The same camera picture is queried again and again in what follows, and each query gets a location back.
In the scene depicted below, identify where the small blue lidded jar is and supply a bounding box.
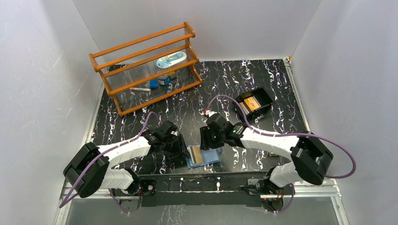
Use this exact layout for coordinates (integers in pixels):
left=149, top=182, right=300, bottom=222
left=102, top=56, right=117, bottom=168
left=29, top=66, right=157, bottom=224
left=157, top=74, right=170, bottom=86

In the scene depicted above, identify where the blue small box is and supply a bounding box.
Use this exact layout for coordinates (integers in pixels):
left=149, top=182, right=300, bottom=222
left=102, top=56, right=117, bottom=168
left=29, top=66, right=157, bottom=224
left=149, top=80, right=159, bottom=90

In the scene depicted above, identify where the black card tray box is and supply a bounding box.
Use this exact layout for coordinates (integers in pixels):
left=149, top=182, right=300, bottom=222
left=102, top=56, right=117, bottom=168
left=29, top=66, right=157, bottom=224
left=233, top=87, right=275, bottom=123

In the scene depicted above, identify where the orange wooden shelf rack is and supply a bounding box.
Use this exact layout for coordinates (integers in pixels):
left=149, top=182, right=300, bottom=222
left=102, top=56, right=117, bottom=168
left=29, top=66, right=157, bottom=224
left=89, top=22, right=203, bottom=116

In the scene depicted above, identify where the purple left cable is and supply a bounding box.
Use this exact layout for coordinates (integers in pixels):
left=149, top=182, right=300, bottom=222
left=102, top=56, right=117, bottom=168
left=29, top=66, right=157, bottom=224
left=59, top=112, right=161, bottom=209

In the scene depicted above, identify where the blue card holder wallet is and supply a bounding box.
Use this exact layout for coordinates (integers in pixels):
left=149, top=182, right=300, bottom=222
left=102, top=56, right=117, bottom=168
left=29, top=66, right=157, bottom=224
left=186, top=147, right=222, bottom=169

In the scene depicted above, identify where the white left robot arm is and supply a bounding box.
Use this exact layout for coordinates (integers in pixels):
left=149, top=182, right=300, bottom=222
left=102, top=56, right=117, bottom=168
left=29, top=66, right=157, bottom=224
left=63, top=120, right=189, bottom=198

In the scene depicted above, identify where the white blue packaged item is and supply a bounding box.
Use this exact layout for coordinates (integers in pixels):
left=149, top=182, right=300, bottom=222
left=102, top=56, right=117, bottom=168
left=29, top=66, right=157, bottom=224
left=156, top=51, right=187, bottom=69

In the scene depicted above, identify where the gold black striped card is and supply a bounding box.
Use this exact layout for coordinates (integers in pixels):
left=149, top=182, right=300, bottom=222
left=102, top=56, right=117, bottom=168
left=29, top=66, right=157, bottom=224
left=188, top=146, right=203, bottom=164

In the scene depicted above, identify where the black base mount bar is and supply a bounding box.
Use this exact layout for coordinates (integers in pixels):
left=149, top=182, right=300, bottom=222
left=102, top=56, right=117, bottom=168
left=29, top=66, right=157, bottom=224
left=110, top=172, right=296, bottom=209

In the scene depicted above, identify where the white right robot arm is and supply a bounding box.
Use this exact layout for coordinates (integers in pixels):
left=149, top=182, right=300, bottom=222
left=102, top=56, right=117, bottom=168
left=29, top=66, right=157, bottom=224
left=200, top=111, right=333, bottom=195

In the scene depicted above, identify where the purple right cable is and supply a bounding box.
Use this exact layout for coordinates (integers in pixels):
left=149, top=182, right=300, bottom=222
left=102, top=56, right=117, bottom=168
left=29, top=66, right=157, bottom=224
left=205, top=95, right=357, bottom=179

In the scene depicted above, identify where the orange card in tray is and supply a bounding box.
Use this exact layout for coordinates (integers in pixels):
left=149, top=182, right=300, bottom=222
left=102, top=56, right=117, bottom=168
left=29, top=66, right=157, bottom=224
left=244, top=96, right=261, bottom=111

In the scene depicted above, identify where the purple cable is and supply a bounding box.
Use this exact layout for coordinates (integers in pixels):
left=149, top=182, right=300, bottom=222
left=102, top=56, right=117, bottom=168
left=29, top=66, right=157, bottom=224
left=59, top=112, right=161, bottom=209
left=205, top=95, right=357, bottom=179

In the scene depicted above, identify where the white orange marker pen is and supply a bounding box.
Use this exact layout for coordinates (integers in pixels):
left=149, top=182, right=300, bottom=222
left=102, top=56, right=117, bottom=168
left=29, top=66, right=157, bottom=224
left=129, top=87, right=151, bottom=92

